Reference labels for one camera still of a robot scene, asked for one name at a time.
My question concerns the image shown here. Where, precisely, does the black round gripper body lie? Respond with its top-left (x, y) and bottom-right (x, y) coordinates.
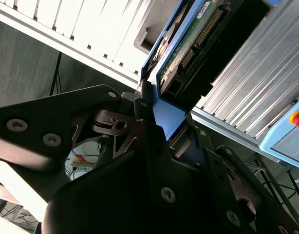
top-left (41, 150), bottom-right (234, 234)

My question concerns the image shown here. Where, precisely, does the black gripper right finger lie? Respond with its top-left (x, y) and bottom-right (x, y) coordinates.
top-left (169, 120), bottom-right (299, 234)

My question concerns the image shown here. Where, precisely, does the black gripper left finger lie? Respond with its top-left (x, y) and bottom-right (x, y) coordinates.
top-left (0, 79), bottom-right (199, 211)

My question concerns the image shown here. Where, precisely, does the hard disk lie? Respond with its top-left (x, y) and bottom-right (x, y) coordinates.
top-left (140, 0), bottom-right (285, 142)

